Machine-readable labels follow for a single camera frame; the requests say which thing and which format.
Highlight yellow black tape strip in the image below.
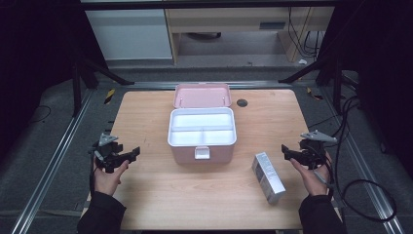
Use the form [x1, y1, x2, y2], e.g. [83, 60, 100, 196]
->
[103, 88, 117, 105]
[306, 87, 324, 100]

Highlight black looped floor cable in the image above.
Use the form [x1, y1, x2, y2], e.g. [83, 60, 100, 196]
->
[334, 96, 397, 223]

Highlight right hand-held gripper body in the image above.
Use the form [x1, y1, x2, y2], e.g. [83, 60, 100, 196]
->
[297, 130, 339, 171]

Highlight silver carton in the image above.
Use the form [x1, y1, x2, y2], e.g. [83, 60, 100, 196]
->
[251, 151, 287, 205]

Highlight right hand-held gripper cable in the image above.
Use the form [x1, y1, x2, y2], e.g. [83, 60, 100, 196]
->
[311, 142, 336, 196]

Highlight hanging black cables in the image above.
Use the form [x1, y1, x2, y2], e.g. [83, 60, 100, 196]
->
[287, 7, 326, 59]

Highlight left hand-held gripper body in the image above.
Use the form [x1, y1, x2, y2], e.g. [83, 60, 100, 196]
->
[88, 132, 131, 174]

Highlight person's right hand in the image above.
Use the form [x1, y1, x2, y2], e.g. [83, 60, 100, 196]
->
[289, 152, 334, 197]

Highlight person's left hand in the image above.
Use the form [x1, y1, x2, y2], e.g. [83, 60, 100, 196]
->
[93, 156, 131, 197]

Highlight metal floor rail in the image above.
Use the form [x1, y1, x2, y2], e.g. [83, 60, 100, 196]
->
[125, 80, 295, 91]
[10, 90, 95, 234]
[319, 94, 406, 234]

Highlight white divided tray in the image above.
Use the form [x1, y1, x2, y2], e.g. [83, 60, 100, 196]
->
[168, 106, 238, 147]

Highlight light wooden desk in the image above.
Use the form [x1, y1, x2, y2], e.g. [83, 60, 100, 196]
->
[165, 7, 335, 64]

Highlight pink storage box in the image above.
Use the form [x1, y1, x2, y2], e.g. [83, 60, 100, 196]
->
[167, 83, 238, 165]

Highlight white cabinet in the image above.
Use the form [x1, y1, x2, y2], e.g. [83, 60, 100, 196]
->
[85, 8, 173, 61]

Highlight thin black floor cable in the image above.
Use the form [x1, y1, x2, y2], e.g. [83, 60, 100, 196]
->
[307, 102, 360, 130]
[28, 104, 53, 125]

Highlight black stand leg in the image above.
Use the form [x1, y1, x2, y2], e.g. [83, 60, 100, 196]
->
[71, 58, 135, 117]
[278, 58, 345, 115]

